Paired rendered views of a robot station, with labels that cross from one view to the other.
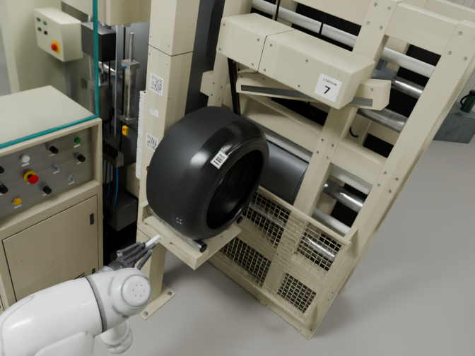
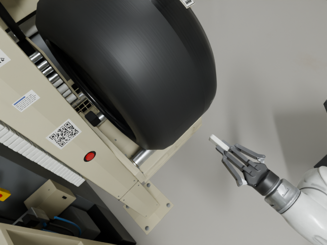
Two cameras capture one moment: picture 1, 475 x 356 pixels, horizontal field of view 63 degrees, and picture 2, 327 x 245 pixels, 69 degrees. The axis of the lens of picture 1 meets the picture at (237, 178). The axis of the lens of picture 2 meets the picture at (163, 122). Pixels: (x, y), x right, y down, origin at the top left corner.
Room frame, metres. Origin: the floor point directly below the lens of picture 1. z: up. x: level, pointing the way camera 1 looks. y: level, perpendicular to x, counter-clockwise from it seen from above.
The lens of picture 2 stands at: (1.03, 0.61, 1.75)
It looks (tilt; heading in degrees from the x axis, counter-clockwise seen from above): 58 degrees down; 303
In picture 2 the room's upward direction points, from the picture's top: 19 degrees counter-clockwise
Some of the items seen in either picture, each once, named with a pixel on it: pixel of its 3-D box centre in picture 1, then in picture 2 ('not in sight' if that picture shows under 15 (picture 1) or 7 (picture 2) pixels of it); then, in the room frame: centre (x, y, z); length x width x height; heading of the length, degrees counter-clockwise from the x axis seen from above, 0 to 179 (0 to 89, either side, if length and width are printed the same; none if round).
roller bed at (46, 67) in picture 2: not in sight; (37, 84); (1.86, 0.17, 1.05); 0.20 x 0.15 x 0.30; 61
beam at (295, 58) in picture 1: (292, 56); not in sight; (1.62, -0.10, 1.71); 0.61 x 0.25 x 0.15; 61
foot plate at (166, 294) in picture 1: (146, 293); (148, 205); (1.52, 0.39, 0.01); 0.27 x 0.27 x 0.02; 61
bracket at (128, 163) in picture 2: (170, 196); (109, 145); (1.50, 0.31, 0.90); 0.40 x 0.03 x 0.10; 151
